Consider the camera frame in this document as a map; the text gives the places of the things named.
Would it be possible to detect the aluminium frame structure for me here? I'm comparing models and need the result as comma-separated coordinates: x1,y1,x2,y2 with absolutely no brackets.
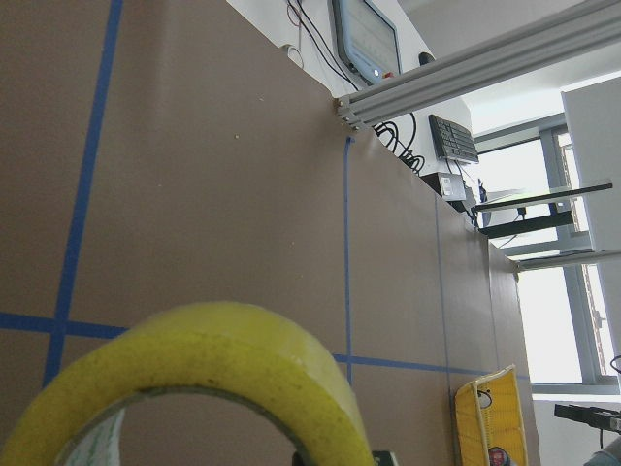
336,1,620,131

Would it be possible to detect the yellow woven basket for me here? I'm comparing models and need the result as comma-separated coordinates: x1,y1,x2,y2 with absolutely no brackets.
454,364,529,466

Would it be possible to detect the black keyboard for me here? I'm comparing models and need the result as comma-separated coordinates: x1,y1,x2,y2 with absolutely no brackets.
428,115,479,163

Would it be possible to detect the yellow tape roll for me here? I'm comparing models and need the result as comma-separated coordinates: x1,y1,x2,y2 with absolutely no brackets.
1,302,374,465

